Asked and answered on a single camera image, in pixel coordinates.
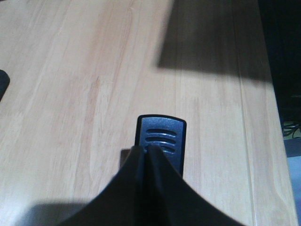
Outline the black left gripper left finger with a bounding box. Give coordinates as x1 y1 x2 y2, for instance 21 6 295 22
59 146 145 226

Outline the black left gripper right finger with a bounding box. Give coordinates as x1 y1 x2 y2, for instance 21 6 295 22
143 145 235 226

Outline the wooden desk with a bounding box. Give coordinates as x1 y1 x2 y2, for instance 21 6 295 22
0 0 298 226

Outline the black computer mouse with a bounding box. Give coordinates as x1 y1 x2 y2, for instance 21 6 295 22
0 70 10 101

